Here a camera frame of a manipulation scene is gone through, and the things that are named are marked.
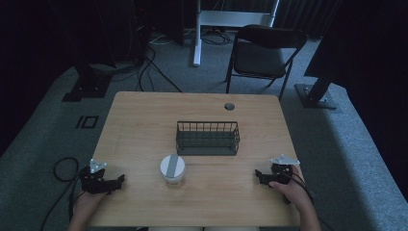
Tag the black folding chair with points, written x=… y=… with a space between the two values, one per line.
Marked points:
x=260 y=57

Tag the white desk frame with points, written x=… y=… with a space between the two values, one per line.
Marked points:
x=224 y=18

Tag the black stand with base plate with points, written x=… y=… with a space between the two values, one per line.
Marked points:
x=316 y=94
x=88 y=85

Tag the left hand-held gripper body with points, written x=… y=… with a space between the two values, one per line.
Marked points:
x=93 y=182

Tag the person's right hand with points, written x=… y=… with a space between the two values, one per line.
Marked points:
x=290 y=192

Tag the glass jar with white lid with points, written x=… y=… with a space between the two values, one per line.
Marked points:
x=172 y=169

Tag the person's left hand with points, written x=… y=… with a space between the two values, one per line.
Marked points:
x=89 y=202

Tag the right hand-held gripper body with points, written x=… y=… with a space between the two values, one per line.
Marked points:
x=282 y=171

